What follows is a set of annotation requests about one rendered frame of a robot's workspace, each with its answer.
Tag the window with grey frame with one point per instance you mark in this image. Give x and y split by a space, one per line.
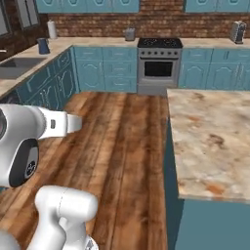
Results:
28 13

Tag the blue kitchen island cabinet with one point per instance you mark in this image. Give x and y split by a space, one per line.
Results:
208 224

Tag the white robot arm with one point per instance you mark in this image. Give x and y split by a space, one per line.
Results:
19 130

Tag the silver oven with black hob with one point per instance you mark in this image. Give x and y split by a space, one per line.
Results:
158 66

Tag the grey sink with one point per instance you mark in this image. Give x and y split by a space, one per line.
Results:
16 66

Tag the silver toaster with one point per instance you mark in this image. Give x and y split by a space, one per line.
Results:
237 32

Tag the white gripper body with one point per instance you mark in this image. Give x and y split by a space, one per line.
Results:
74 123

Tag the grey canister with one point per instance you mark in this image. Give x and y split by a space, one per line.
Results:
130 34

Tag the blue cupboard run beside sink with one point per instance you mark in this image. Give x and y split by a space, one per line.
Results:
52 81

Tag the blue cupboard run under toaster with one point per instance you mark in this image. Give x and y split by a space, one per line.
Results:
215 70

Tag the long blue wall cupboards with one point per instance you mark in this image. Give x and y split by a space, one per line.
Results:
88 5

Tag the blue cupboard run with drawers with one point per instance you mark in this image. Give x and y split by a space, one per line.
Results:
107 70

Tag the short blue wall cupboards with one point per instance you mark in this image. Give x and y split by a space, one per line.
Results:
218 5

